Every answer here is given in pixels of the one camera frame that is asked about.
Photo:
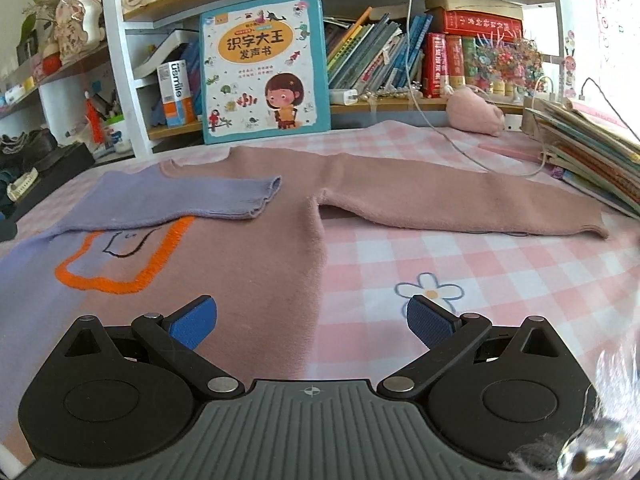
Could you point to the white box with orange label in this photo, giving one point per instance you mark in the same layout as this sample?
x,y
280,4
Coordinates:
x,y
175,92

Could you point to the black box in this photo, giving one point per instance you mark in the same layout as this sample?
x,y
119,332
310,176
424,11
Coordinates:
x,y
65,162

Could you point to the thick red book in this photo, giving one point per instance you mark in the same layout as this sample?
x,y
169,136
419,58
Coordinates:
x,y
482,22

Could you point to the stack of picture books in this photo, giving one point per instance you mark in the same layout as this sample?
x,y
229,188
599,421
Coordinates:
x,y
590,155

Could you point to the pen cup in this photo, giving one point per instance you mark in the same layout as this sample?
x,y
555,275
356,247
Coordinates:
x,y
119,135

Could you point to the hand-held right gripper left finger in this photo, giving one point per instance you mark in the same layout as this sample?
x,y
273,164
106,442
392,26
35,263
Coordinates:
x,y
192,324

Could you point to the dried flower bouquet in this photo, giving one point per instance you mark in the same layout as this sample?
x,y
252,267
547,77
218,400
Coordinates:
x,y
75,25

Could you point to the clear crystal ornament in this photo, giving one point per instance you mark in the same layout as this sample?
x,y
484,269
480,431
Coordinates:
x,y
595,447

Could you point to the tall red book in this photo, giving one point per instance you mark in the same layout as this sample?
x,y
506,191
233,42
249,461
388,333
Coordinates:
x,y
435,65

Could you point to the pink plush toy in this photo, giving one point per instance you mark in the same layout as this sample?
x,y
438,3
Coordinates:
x,y
475,112

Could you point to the pink and purple sweater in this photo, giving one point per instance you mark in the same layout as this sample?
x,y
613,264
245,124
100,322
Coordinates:
x,y
260,240

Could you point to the red tassel ornament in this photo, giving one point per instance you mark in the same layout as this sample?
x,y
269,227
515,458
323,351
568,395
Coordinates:
x,y
92,112

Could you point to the white charger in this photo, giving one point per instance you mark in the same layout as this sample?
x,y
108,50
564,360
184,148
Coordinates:
x,y
344,96

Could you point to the row of leaning books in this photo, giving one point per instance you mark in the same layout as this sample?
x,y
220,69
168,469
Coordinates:
x,y
370,55

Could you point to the wall poster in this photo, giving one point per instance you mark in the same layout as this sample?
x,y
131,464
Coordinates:
x,y
610,10

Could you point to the colourful beaded ornament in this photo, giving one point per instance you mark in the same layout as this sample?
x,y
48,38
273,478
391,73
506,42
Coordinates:
x,y
505,60

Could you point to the pink checkered tablecloth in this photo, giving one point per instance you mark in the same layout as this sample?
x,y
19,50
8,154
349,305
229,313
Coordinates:
x,y
450,260

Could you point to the large teal children's book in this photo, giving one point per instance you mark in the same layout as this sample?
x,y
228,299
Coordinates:
x,y
260,70

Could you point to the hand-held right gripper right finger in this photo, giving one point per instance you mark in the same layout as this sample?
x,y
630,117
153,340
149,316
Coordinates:
x,y
425,324

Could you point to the dark shoes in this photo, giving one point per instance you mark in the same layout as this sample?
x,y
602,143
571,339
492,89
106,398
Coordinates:
x,y
27,147

